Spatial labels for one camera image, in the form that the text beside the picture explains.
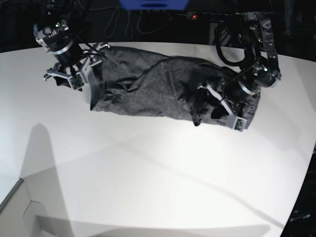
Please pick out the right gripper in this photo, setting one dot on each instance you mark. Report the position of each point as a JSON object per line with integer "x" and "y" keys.
{"x": 76, "y": 76}

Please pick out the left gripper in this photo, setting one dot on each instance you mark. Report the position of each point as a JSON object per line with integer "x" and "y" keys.
{"x": 233, "y": 106}

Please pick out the grey t-shirt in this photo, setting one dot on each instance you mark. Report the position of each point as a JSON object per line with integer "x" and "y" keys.
{"x": 142, "y": 83}

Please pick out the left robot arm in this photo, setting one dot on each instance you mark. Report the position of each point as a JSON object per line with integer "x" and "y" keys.
{"x": 259, "y": 67}

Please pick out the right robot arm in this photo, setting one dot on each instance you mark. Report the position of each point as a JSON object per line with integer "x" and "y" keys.
{"x": 58, "y": 34}

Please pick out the blue box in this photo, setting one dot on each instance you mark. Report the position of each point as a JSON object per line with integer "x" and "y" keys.
{"x": 154, "y": 4}

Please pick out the black power strip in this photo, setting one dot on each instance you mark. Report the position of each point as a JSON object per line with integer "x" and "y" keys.
{"x": 210, "y": 16}

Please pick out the white table partition panel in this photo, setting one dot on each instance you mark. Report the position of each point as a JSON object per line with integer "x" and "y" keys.
{"x": 20, "y": 216}

